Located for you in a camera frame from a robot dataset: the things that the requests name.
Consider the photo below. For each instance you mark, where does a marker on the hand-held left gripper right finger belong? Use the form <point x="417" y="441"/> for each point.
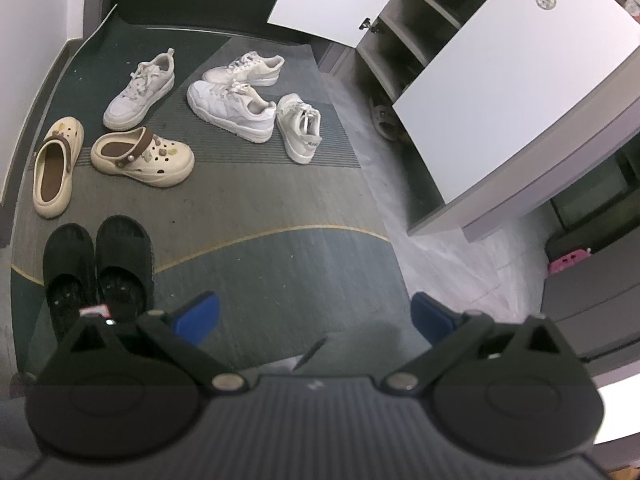
<point x="431" y="317"/>

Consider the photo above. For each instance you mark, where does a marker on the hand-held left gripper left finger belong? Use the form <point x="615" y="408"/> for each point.
<point x="196" y="317"/>

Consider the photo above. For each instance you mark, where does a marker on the black slipper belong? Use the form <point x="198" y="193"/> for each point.
<point x="67" y="255"/>
<point x="125" y="250"/>

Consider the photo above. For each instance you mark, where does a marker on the white sneaker with wide laces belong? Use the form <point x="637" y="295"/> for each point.
<point x="130" y="105"/>
<point x="295" y="140"/>

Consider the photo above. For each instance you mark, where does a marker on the white chunky leather sneaker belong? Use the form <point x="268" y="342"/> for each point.
<point x="250" y="72"/>
<point x="220" y="105"/>

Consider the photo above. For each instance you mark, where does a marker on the green and grey floor mat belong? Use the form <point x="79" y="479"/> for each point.
<point x="275" y="200"/>

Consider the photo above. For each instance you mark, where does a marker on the pink toy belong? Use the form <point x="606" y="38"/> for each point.
<point x="567" y="260"/>

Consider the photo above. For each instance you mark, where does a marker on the dark grey furniture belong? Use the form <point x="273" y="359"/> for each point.
<point x="595" y="305"/>

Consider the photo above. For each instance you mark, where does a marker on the grey sandal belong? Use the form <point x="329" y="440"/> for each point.
<point x="384" y="120"/>

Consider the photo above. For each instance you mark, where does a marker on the white cabinet door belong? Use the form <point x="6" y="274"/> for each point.
<point x="500" y="100"/>
<point x="340" y="0"/>

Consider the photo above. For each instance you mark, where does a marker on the metal cabinet hinge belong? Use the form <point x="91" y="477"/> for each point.
<point x="371" y="25"/>

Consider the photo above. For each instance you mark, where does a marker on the grey shoe cabinet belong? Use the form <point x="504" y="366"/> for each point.
<point x="430" y="5"/>

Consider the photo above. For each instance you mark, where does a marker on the round grey door sticker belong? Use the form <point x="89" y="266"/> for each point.
<point x="545" y="0"/>

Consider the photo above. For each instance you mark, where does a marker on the clear plastic jar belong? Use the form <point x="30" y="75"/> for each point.
<point x="634" y="10"/>

